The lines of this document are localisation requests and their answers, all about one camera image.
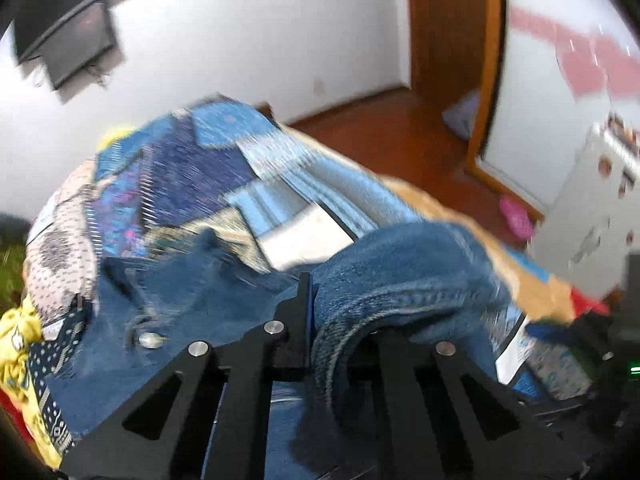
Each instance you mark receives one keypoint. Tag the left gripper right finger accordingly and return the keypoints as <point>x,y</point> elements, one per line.
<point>439,416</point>

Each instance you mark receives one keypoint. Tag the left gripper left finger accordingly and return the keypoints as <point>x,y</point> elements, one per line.
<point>206,414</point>

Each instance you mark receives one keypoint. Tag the blue denim jacket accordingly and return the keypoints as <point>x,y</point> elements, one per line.
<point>429,281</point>

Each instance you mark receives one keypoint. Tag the white storage box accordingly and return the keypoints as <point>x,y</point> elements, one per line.
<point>593,224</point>

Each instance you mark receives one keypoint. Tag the pink slipper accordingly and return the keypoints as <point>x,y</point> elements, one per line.
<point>517,218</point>

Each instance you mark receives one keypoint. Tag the yellow cartoon blanket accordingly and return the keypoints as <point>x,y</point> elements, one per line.
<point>21,327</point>

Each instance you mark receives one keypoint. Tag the blue patchwork bedspread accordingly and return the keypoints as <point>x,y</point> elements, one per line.
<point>195,225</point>

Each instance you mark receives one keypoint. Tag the dark green plush cushion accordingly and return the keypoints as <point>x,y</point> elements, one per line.
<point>13,230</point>

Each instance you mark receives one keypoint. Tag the white wardrobe sliding door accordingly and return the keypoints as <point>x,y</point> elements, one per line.
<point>566,64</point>

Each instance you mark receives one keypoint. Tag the yellow round object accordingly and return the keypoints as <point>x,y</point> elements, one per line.
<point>112,135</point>

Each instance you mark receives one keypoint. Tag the brown wooden door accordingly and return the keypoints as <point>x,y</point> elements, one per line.
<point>455,48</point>

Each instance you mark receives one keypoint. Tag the small black wall monitor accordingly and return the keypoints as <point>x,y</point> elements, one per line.
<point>78,43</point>

